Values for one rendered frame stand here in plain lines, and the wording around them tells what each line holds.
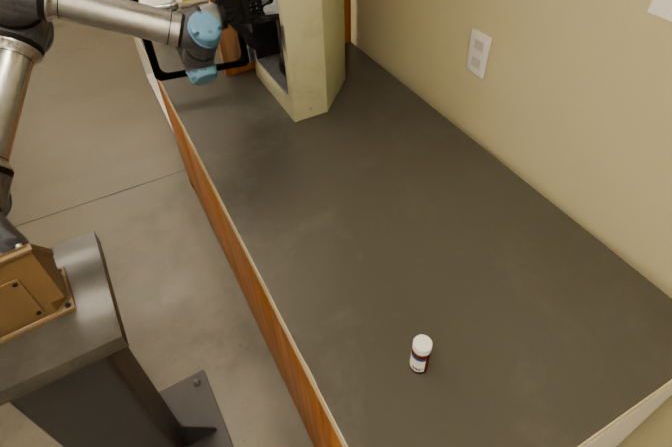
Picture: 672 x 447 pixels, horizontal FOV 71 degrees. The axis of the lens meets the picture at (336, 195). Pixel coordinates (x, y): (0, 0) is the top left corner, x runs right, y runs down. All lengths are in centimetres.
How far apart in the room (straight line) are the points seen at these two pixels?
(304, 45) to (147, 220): 157
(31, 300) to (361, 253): 65
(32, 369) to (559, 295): 102
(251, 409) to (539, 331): 121
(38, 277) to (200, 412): 106
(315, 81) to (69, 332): 87
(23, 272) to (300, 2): 85
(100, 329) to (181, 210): 162
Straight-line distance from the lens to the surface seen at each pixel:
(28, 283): 105
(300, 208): 116
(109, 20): 118
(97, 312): 110
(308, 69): 137
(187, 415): 197
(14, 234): 105
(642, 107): 107
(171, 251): 244
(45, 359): 109
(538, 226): 119
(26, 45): 129
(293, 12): 129
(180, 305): 223
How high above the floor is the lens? 176
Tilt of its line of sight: 44 degrees down
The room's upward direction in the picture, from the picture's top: 3 degrees counter-clockwise
